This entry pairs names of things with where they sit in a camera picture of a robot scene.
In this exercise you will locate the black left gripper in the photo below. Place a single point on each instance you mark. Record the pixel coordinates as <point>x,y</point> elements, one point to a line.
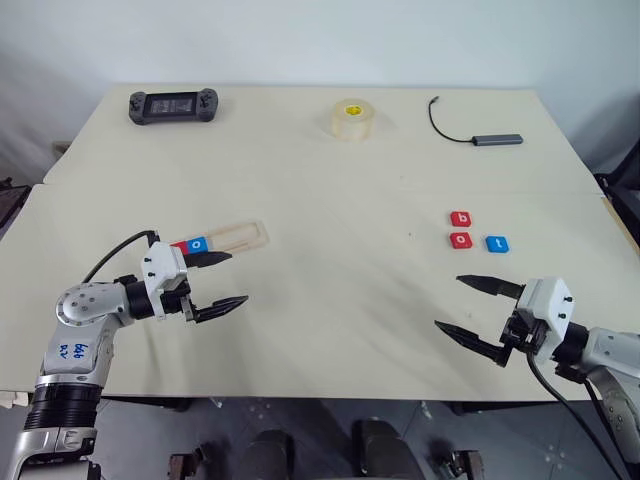
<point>176,299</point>

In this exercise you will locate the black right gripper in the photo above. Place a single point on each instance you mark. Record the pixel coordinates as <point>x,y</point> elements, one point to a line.
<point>525,335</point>

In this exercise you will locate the blue o letter tile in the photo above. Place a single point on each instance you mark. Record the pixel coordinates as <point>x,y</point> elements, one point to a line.
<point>196,244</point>

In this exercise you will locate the red r letter tile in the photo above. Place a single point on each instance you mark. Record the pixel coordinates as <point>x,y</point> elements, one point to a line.
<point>179,248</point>

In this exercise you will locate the wooden letter tile rack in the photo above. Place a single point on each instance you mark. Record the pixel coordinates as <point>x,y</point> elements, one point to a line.
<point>245,235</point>

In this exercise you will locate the red o letter tile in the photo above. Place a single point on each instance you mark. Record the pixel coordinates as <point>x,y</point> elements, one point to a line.
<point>460,241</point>

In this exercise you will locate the red b letter tile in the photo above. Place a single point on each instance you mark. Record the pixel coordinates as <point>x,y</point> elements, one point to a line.
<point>461,219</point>

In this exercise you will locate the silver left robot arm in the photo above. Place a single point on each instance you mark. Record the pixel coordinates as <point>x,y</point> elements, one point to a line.
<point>75,306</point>

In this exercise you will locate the blue t letter tile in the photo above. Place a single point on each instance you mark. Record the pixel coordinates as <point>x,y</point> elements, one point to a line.
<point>498,244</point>

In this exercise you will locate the large dark rounded shape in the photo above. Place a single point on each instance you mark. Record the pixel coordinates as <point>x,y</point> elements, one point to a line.
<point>385,452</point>

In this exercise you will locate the dark grey handheld game console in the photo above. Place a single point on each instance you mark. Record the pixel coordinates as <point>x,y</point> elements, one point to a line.
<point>172,106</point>

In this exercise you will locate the small dark rounded shape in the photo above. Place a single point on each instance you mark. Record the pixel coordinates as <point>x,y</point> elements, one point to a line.
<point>271,457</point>

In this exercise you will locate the black equipment beside table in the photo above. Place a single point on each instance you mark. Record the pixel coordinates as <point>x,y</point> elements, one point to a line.
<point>625,195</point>

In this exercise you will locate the clear packing tape roll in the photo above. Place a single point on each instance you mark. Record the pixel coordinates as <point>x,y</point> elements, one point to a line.
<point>353,122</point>

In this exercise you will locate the beige wooden strip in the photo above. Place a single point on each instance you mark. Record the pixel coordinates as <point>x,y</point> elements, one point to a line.
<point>14,398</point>

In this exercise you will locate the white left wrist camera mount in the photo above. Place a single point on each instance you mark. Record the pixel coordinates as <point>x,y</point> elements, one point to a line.
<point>161,265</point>

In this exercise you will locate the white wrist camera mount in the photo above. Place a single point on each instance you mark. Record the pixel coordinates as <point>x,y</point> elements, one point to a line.
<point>161,265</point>
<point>547,305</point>

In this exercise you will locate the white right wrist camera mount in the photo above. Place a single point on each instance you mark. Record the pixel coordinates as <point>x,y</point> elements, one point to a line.
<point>547,305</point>

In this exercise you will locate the black frame beside table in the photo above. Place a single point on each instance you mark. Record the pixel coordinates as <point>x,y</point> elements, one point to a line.
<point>12,202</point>

